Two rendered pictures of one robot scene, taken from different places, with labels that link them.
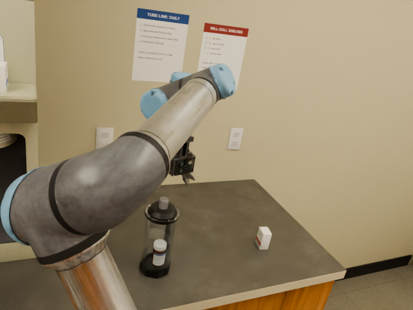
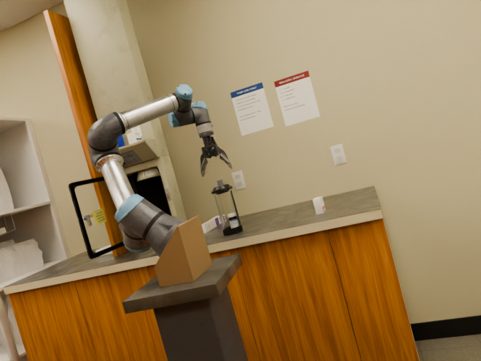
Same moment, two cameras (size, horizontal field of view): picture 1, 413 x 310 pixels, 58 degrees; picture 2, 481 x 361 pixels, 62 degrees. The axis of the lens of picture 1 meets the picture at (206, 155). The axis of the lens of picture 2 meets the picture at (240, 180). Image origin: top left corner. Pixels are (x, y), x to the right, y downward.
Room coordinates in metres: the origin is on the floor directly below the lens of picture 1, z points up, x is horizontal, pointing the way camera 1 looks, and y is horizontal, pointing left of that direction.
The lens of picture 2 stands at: (-0.33, -1.35, 1.26)
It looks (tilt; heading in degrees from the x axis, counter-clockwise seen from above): 2 degrees down; 45
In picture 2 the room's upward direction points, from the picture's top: 15 degrees counter-clockwise
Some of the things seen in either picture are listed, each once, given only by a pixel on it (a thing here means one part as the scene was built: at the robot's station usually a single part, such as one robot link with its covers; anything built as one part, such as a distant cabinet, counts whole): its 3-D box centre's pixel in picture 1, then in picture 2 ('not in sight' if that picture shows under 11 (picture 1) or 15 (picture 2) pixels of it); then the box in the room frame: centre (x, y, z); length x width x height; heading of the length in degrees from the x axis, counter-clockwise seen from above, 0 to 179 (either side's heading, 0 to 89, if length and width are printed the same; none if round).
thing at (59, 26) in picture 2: not in sight; (107, 135); (0.88, 0.88, 1.64); 0.49 x 0.03 x 1.40; 28
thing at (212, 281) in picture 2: not in sight; (187, 281); (0.43, -0.21, 0.92); 0.32 x 0.32 x 0.04; 31
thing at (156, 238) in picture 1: (158, 238); (227, 209); (0.96, 0.10, 1.06); 0.11 x 0.11 x 0.21
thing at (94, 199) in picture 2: not in sight; (101, 214); (0.61, 0.69, 1.19); 0.30 x 0.01 x 0.40; 17
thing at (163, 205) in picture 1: (163, 207); (220, 186); (0.96, 0.10, 1.18); 0.09 x 0.09 x 0.07
